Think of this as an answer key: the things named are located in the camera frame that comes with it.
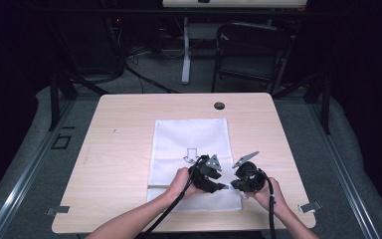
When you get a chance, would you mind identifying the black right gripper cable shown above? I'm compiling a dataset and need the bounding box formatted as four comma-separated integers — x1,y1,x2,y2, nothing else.
257,167,278,239

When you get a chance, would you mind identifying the black floor cable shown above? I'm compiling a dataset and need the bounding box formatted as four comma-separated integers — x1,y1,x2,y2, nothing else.
123,64,181,95

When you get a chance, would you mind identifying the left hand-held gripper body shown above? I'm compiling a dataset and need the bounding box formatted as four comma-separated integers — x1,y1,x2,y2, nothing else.
188,153,224,193

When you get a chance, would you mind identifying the black tape square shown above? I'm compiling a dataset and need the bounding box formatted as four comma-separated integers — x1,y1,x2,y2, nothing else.
51,133,73,150

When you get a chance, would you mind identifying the black metal frame post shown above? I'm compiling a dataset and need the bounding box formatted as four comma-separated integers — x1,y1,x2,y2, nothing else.
48,68,111,131
272,68,332,135

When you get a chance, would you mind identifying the person's right hand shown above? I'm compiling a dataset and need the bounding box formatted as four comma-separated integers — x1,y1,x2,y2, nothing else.
253,176,288,214

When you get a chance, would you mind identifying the black horizontal frame bar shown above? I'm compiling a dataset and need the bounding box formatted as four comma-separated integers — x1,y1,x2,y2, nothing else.
29,7,341,18

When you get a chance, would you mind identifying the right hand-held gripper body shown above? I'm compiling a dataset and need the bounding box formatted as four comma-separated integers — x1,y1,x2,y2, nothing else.
231,150,267,193

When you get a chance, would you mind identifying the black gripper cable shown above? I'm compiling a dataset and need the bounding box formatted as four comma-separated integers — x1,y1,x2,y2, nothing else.
257,167,278,239
134,154,211,239

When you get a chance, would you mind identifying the dark equipment with red light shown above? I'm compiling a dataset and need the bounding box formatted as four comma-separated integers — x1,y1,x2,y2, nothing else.
54,14,127,77

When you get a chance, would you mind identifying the white desk leg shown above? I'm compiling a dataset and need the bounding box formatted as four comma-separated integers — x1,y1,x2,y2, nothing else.
180,17,193,86

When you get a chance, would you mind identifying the aluminium floor rail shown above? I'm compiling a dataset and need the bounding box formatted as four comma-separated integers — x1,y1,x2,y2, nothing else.
305,101,381,239
0,99,77,239

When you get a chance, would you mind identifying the black folding chair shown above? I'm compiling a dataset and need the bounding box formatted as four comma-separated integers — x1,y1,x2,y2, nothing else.
211,21,294,96

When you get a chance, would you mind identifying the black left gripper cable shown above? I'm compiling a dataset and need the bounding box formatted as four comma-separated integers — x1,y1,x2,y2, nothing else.
134,154,211,239

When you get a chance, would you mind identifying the person's left hand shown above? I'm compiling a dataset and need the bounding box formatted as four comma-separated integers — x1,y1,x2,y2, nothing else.
166,166,205,201

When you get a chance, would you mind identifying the white cloth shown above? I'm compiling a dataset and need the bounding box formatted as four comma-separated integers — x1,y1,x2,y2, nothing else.
146,118,244,213

